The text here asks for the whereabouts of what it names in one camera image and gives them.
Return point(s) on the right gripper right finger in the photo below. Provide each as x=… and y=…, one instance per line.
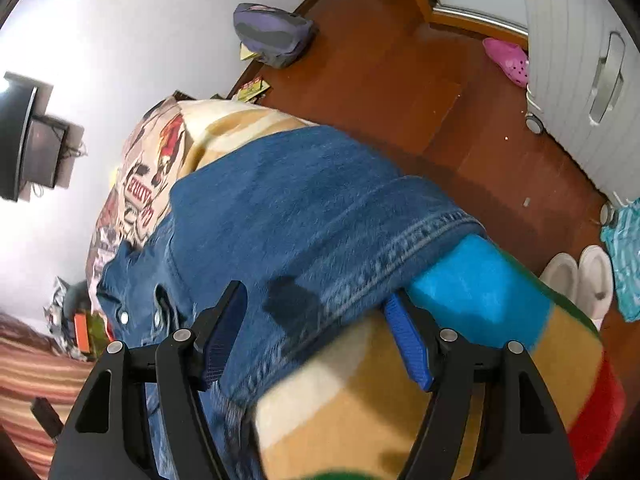
x=490, y=416

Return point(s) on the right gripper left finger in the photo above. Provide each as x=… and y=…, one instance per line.
x=107, y=435

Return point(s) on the blue denim jacket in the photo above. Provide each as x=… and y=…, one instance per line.
x=319, y=228

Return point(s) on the striped red rug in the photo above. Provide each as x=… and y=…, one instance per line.
x=31, y=368

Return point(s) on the green orange box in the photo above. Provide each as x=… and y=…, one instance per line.
x=77, y=331

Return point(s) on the white slipper left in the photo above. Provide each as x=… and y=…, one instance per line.
x=561, y=275

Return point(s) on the white slipper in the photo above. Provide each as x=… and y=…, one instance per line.
x=596, y=284
x=561, y=275

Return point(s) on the white slipper right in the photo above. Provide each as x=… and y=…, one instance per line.
x=596, y=284

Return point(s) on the printed colourful bed cover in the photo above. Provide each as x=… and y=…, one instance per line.
x=351, y=410

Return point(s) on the teal plastic bag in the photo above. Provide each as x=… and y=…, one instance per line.
x=622, y=241

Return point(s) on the pink clog shoe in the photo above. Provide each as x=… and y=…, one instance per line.
x=510, y=58

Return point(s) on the yellow paper packet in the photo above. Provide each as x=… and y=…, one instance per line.
x=251, y=91

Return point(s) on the purple grey backpack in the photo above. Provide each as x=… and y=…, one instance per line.
x=278, y=37

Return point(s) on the wall mounted black monitor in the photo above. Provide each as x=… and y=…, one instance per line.
x=37, y=149

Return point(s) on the wooden door frame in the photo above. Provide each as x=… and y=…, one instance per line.
x=450, y=0

